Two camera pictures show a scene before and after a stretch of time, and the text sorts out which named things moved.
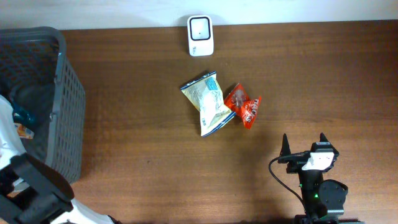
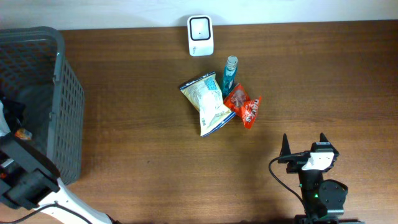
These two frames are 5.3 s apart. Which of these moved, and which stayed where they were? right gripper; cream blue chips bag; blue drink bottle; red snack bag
Moved: blue drink bottle
Stayed: red snack bag; cream blue chips bag; right gripper
